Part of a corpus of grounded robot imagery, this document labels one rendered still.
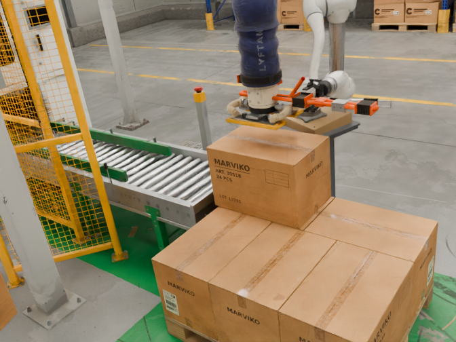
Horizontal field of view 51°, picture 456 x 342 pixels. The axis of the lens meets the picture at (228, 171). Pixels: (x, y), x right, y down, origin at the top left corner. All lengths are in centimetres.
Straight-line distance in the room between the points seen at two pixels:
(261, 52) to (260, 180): 69
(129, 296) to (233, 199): 99
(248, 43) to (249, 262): 112
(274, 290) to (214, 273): 33
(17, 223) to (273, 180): 149
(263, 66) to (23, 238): 171
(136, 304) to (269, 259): 110
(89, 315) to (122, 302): 21
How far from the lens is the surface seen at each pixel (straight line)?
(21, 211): 301
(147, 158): 386
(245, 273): 241
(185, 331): 285
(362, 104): 237
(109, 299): 334
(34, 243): 312
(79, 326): 324
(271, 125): 254
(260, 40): 251
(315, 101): 248
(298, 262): 244
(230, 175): 278
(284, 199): 262
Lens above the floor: 205
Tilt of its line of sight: 26 degrees down
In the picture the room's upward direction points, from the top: 8 degrees counter-clockwise
